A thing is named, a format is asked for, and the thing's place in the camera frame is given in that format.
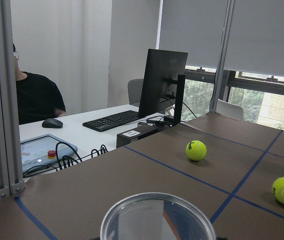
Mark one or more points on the clear tennis ball can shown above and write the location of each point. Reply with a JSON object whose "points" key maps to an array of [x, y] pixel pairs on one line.
{"points": [[155, 216]]}

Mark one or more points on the black computer case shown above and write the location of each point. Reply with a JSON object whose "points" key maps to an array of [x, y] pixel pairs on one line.
{"points": [[138, 133]]}

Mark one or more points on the black monitor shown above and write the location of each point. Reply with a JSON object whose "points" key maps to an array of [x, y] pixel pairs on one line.
{"points": [[160, 77]]}

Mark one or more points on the grey office chair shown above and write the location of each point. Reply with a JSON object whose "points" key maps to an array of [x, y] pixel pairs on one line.
{"points": [[134, 88]]}

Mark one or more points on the black keyboard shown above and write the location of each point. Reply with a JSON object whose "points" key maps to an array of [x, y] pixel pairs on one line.
{"points": [[112, 121]]}

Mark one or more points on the black mouse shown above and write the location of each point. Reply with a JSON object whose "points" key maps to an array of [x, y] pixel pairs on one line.
{"points": [[52, 123]]}

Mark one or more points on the seated person black shirt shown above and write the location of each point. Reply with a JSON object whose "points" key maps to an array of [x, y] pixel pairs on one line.
{"points": [[38, 97]]}

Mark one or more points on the brown paper table cover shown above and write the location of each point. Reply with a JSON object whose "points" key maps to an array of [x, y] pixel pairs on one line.
{"points": [[231, 185]]}

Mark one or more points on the teach pendant near post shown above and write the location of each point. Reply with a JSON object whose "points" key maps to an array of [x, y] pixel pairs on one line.
{"points": [[40, 152]]}

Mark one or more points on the aluminium frame post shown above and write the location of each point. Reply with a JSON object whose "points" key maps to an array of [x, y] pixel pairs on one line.
{"points": [[222, 56], [11, 174]]}

